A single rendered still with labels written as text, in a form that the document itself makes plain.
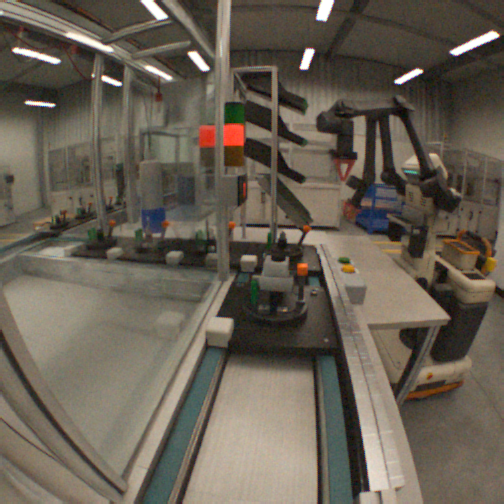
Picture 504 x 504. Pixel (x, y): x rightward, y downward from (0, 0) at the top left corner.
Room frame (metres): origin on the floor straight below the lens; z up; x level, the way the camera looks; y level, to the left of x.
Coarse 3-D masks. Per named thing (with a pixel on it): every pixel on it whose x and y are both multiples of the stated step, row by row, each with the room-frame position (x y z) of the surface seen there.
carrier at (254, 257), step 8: (280, 240) 0.79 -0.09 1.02; (256, 248) 0.86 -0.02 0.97; (264, 248) 0.81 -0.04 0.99; (272, 248) 0.81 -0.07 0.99; (280, 248) 0.79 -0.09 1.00; (288, 248) 0.81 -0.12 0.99; (296, 248) 0.79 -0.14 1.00; (304, 248) 0.87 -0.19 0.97; (312, 248) 0.87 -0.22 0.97; (248, 256) 0.73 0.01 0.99; (256, 256) 0.74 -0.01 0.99; (288, 256) 0.74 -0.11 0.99; (296, 256) 0.75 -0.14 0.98; (304, 256) 0.79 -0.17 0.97; (312, 256) 0.79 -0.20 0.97; (240, 264) 0.71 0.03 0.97; (248, 264) 0.70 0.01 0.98; (256, 264) 0.72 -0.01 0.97; (288, 264) 0.72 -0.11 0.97; (296, 264) 0.72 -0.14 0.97; (312, 264) 0.72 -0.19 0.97; (248, 272) 0.70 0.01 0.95; (256, 272) 0.70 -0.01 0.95; (312, 272) 0.68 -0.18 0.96; (320, 272) 0.67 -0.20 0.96
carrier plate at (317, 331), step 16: (304, 288) 0.56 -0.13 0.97; (320, 288) 0.56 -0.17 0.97; (224, 304) 0.49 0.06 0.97; (240, 304) 0.49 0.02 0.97; (320, 304) 0.49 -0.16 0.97; (240, 320) 0.43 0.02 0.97; (304, 320) 0.43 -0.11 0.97; (320, 320) 0.42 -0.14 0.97; (240, 336) 0.38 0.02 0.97; (256, 336) 0.38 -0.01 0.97; (272, 336) 0.38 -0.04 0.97; (288, 336) 0.38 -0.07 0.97; (304, 336) 0.37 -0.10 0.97; (320, 336) 0.37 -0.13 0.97; (272, 352) 0.35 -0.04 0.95; (288, 352) 0.35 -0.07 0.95; (304, 352) 0.34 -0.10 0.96; (320, 352) 0.34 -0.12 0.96; (336, 352) 0.34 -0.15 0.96
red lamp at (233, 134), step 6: (228, 126) 0.61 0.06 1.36; (234, 126) 0.61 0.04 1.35; (240, 126) 0.62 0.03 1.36; (228, 132) 0.61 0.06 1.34; (234, 132) 0.61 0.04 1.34; (240, 132) 0.62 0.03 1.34; (228, 138) 0.61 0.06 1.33; (234, 138) 0.61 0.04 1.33; (240, 138) 0.62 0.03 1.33; (228, 144) 0.61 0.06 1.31; (234, 144) 0.61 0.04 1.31; (240, 144) 0.62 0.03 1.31
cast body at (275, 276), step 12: (276, 252) 0.48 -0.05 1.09; (264, 264) 0.45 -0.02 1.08; (276, 264) 0.45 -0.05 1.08; (252, 276) 0.48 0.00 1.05; (264, 276) 0.46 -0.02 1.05; (276, 276) 0.45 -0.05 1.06; (288, 276) 0.46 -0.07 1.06; (264, 288) 0.45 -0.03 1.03; (276, 288) 0.45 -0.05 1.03; (288, 288) 0.44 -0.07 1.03
